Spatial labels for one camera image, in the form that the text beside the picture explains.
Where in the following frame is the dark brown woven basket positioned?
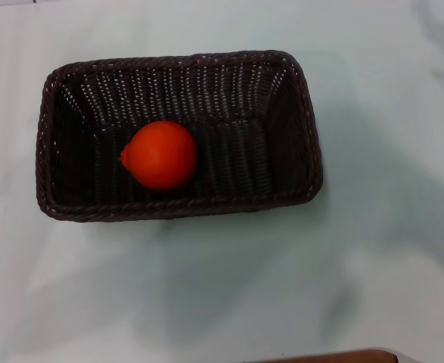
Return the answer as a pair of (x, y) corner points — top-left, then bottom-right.
(35, 49), (324, 224)

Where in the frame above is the orange toy fruit with stem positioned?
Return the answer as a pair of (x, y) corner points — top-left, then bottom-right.
(120, 120), (199, 190)

